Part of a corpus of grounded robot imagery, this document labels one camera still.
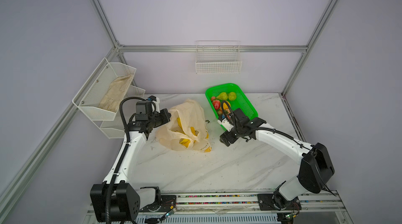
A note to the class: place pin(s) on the green plastic basket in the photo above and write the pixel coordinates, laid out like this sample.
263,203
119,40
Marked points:
241,101

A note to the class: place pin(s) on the green fake pear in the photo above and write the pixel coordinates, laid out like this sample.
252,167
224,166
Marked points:
223,96

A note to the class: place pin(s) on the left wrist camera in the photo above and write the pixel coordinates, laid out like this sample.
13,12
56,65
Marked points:
155,103

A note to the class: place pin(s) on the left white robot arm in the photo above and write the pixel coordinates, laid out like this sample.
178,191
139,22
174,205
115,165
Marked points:
115,199

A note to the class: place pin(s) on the lower white mesh shelf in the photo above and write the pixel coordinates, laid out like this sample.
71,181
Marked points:
114,129

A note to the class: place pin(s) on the upper white mesh shelf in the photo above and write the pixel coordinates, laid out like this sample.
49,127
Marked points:
88,99

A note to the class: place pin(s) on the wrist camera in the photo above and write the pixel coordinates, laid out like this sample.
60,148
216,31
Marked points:
225,124
155,103

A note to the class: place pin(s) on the white wire wall basket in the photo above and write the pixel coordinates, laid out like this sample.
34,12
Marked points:
218,57

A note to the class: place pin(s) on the white mesh shelf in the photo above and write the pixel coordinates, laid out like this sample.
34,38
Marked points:
88,99
114,129

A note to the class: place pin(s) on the green fake round fruit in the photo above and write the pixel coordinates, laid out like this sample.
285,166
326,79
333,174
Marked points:
232,96

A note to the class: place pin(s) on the orange fake mango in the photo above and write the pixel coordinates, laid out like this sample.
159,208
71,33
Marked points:
225,106

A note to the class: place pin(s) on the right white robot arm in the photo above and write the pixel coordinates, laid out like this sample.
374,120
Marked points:
315,165

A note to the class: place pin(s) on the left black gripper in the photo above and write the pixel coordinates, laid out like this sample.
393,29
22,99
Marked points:
165,115

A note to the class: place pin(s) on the beige plastic bag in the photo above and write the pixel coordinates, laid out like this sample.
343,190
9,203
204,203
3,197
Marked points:
186,130

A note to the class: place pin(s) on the red fake strawberry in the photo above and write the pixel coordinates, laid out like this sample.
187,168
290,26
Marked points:
216,104

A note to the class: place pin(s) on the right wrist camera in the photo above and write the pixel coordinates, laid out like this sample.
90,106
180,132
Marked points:
225,124

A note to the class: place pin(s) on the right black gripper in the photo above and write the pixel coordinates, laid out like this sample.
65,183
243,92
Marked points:
224,140

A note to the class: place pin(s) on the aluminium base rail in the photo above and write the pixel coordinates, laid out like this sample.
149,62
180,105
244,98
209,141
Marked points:
247,208

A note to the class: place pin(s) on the folded beige bags in shelf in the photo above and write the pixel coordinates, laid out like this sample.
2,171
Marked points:
115,93

